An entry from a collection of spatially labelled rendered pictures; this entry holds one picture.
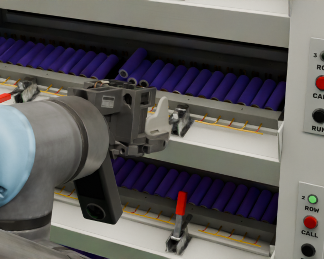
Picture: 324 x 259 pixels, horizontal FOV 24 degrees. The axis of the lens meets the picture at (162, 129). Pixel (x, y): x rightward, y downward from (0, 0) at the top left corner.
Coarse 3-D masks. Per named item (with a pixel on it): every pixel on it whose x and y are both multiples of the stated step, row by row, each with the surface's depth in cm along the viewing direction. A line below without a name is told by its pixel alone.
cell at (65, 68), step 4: (76, 52) 122; (80, 52) 122; (84, 52) 123; (72, 56) 122; (76, 56) 122; (80, 56) 122; (68, 60) 121; (72, 60) 121; (76, 60) 121; (64, 64) 120; (68, 64) 120; (72, 64) 120; (60, 68) 119; (64, 68) 119; (68, 68) 120; (64, 72) 119
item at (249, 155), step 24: (48, 24) 129; (72, 24) 127; (96, 24) 125; (216, 48) 116; (240, 48) 114; (264, 48) 112; (48, 96) 117; (168, 144) 105; (192, 144) 103; (216, 144) 102; (240, 144) 102; (264, 144) 101; (216, 168) 104; (240, 168) 102; (264, 168) 100
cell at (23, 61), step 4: (36, 44) 127; (40, 44) 126; (32, 48) 125; (36, 48) 125; (40, 48) 126; (28, 52) 124; (32, 52) 124; (36, 52) 125; (24, 56) 124; (28, 56) 124; (32, 56) 124; (20, 60) 123; (24, 60) 123; (28, 60) 123; (20, 64) 123; (24, 64) 122
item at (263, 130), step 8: (0, 80) 122; (8, 80) 121; (40, 88) 118; (56, 88) 117; (168, 112) 109; (200, 120) 107; (208, 120) 106; (216, 120) 105; (224, 120) 105; (248, 128) 103; (256, 128) 103; (264, 128) 102
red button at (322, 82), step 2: (318, 78) 91; (320, 78) 90; (322, 78) 90; (318, 80) 91; (320, 80) 90; (322, 80) 90; (316, 82) 91; (318, 82) 91; (320, 82) 91; (322, 82) 90; (316, 84) 91; (318, 84) 91; (320, 84) 91; (322, 84) 91; (318, 86) 91; (320, 86) 91; (322, 86) 91; (320, 88) 91; (322, 88) 91
